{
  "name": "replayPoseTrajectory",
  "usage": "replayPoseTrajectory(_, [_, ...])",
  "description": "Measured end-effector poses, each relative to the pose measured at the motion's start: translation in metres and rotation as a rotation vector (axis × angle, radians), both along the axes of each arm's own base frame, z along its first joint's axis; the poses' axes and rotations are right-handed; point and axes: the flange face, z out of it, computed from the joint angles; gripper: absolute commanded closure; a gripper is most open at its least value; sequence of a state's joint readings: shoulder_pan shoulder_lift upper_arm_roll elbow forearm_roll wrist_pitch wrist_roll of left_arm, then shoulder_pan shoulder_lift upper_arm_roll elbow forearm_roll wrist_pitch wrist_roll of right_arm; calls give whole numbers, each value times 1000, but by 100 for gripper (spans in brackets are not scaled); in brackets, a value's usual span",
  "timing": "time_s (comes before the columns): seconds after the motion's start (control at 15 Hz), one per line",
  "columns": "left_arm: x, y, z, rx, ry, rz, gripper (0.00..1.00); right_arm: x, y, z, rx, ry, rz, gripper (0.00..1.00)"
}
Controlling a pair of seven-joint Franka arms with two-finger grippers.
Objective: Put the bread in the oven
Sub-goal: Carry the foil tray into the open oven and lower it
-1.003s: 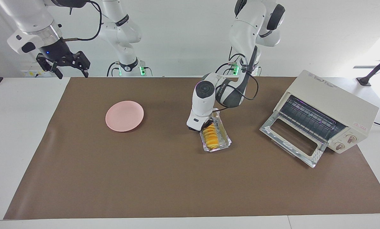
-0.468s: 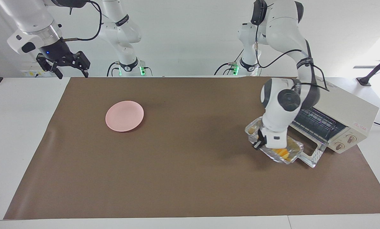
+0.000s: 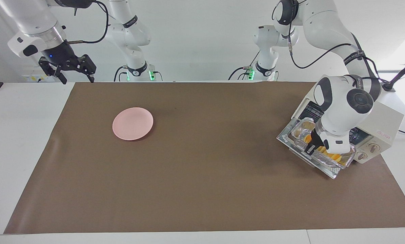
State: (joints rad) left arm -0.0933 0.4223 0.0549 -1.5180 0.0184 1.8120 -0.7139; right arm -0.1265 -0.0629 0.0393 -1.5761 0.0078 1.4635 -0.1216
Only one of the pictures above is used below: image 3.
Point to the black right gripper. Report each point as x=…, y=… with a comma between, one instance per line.
x=61, y=56

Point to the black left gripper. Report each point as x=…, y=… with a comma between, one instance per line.
x=317, y=140

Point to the aluminium foil tray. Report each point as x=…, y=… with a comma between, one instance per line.
x=300, y=135

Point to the striped orange bread roll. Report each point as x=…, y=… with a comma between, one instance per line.
x=334, y=157

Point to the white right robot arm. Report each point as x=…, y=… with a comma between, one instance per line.
x=36, y=23

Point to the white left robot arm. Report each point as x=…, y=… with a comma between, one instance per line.
x=338, y=112

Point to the glass oven door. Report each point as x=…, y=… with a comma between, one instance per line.
x=331, y=172

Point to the cream oven knob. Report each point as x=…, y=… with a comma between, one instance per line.
x=374, y=148
x=361, y=156

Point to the cream toaster oven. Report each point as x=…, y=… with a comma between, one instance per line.
x=385, y=118

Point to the pink round plate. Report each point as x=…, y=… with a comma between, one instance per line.
x=133, y=123

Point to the brown table mat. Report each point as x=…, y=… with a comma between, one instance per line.
x=188, y=189

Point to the white wall power socket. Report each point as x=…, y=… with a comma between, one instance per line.
x=29, y=78

